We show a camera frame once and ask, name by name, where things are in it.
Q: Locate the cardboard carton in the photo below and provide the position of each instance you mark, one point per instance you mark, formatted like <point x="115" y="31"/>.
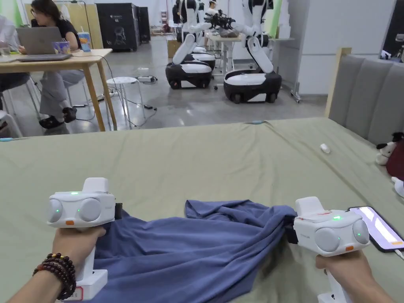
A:
<point x="172" y="49"/>

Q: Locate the black cabinet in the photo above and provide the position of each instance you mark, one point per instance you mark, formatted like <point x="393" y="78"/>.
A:
<point x="118" y="26"/>

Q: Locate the grey padded headboard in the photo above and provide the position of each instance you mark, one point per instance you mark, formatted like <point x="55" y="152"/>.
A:
<point x="369" y="94"/>

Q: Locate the person's right forearm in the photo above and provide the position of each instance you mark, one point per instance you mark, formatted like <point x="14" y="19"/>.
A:
<point x="369" y="290"/>

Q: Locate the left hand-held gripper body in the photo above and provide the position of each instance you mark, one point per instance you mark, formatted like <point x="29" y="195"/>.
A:
<point x="80" y="210"/>

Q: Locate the white and black wheeled robot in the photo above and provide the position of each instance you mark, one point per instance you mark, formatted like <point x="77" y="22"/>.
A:
<point x="255" y="79"/>
<point x="189" y="66"/>

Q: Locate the smartphone with lit screen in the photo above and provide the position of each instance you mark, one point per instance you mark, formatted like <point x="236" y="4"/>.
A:
<point x="377" y="228"/>

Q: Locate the person's right hand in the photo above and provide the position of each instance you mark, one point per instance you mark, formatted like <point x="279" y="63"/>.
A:
<point x="350" y="268"/>

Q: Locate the person's left hand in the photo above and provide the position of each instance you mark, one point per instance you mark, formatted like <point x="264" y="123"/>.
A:
<point x="72" y="246"/>

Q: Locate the dark blue shirt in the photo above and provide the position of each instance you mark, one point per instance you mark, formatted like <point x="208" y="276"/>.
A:
<point x="195" y="249"/>

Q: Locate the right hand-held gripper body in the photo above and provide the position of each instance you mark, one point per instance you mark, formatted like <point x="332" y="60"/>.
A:
<point x="328" y="233"/>

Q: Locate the plush toy dog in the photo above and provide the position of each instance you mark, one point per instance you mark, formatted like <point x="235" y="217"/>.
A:
<point x="396" y="161"/>

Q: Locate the white power strip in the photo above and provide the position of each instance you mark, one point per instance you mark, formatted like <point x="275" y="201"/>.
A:
<point x="145" y="79"/>

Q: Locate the small white object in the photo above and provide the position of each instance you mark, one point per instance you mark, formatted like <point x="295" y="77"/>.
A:
<point x="325" y="148"/>

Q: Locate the bed with pale green sheet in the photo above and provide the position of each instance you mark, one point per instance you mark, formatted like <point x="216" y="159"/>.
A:
<point x="189" y="164"/>

